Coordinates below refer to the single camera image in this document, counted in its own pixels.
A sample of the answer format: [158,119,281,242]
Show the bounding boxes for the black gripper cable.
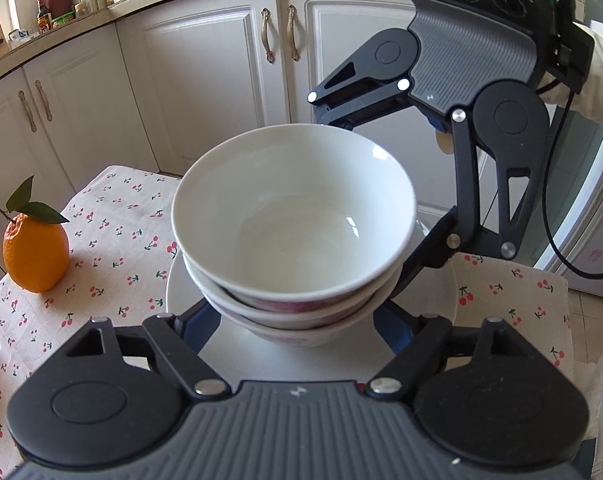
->
[544,0,603,281]

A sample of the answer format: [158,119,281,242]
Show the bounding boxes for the orange with green leaf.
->
[0,176,71,294]

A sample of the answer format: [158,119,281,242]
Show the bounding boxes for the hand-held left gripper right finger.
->
[369,302,562,401]

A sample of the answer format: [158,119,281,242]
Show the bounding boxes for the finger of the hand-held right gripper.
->
[309,45,412,131]
[389,110,532,301]

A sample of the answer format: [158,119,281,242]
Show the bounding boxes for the cherry print tablecloth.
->
[0,165,575,480]

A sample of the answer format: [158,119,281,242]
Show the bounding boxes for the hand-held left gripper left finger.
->
[36,302,232,401]

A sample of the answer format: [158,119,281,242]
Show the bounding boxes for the white ceramic bowl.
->
[182,252,408,313]
[171,124,417,295]
[201,280,399,349]

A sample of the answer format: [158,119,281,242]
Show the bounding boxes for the white kitchen cabinets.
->
[0,0,482,281]

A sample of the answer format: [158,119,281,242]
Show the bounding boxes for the white plate fruit print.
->
[165,215,457,383]

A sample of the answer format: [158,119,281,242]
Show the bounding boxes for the person's right hand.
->
[539,72,579,106]

